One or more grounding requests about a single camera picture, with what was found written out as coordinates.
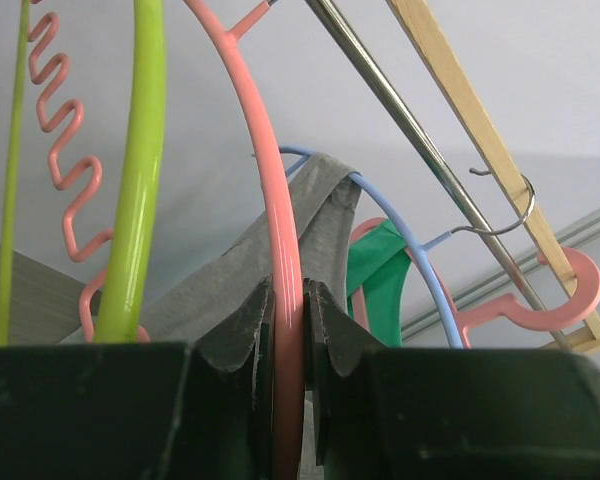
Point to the pink hanger with striped top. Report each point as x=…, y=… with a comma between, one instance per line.
x=270, y=175

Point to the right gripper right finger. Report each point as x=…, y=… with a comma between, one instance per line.
x=416, y=413

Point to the green tank top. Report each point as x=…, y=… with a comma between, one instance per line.
x=377, y=267

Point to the lime green hanger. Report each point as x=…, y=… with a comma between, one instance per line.
x=109, y=305

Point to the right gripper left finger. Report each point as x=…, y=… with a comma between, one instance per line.
x=164, y=410

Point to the light blue hanger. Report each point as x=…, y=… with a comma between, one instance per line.
x=419, y=258

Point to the grey tank top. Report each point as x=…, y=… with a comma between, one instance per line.
x=300, y=240

